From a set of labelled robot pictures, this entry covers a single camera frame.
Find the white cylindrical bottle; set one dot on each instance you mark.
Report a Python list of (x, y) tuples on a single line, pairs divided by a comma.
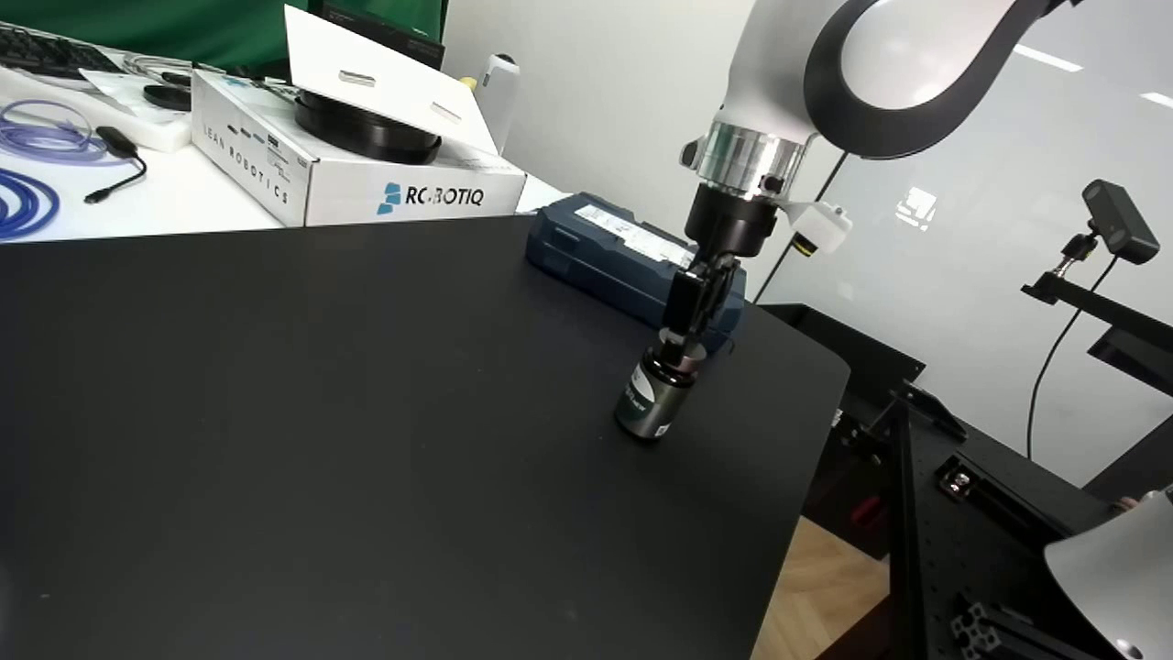
[(500, 88)]

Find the dark bottle with brown cap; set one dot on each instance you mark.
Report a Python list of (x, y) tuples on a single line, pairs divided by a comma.
[(652, 398)]

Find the white Robotiq cardboard box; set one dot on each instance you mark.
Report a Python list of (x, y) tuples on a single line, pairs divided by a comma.
[(353, 186)]

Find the black metal frame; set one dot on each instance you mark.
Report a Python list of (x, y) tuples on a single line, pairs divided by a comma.
[(978, 527)]

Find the green cloth backdrop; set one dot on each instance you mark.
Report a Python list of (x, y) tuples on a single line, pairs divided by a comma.
[(170, 28)]

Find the black keyboard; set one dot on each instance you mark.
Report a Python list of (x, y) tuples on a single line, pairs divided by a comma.
[(49, 52)]

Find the blue plastic case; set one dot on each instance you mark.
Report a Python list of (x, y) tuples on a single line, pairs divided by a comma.
[(588, 243)]

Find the black camera on stand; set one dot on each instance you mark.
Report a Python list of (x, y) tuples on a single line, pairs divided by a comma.
[(1121, 222)]

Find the black round device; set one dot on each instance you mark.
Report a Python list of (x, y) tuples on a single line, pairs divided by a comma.
[(367, 133)]

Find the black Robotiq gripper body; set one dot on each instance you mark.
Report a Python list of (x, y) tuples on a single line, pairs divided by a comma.
[(732, 222)]

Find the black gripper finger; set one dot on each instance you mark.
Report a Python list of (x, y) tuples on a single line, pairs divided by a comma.
[(682, 315), (729, 310)]

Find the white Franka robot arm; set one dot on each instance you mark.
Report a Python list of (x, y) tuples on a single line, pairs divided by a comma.
[(782, 59)]

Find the white cardboard box lid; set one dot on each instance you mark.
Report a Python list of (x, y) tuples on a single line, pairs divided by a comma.
[(353, 74)]

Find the white paper sheet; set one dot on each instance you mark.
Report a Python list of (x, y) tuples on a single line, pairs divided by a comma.
[(121, 85)]

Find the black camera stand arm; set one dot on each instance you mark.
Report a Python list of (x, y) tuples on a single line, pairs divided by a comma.
[(1121, 321)]

